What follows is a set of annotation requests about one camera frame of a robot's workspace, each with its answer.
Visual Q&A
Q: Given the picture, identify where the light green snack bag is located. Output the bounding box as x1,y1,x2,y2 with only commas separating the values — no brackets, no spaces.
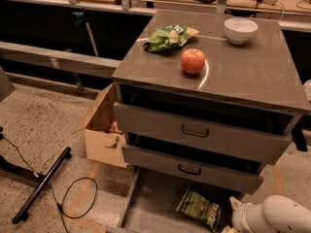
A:
144,24,199,52

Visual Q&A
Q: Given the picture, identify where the red apple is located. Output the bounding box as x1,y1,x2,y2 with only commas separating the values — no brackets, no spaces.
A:
180,49,205,75

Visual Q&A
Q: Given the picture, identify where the grey metal drawer cabinet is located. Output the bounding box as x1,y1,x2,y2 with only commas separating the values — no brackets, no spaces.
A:
111,9,311,196

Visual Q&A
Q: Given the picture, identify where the grey middle drawer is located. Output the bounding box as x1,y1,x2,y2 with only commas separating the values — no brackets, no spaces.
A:
122,144,263,194

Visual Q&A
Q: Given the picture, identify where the white ceramic bowl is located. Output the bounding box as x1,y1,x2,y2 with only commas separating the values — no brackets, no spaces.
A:
225,17,259,44

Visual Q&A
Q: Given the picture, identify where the green jalapeno chip bag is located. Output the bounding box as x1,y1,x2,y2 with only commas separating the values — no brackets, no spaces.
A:
176,186,222,231

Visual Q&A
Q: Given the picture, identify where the brown cardboard box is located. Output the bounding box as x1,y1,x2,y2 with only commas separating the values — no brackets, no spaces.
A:
73,84,127,168

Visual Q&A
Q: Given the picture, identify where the grey bottom drawer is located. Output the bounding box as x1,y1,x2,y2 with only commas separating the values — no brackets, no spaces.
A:
118,168,241,233

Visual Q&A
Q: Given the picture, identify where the grey metal rail beam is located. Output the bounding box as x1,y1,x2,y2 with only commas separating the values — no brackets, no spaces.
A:
0,42,121,79

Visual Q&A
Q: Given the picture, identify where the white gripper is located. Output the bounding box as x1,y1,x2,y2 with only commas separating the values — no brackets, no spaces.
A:
222,197,269,233

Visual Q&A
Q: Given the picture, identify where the grey top drawer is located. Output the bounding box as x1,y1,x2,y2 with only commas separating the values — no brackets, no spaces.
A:
113,101,293,165

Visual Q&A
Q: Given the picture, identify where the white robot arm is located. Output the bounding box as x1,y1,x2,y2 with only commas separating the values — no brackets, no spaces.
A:
222,195,311,233

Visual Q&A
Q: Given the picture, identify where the grey drawer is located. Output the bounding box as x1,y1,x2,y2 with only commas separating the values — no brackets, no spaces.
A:
122,144,263,194
118,168,241,233
113,101,293,165

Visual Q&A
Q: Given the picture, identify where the black stand leg bar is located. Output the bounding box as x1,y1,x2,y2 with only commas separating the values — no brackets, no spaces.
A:
12,147,71,224

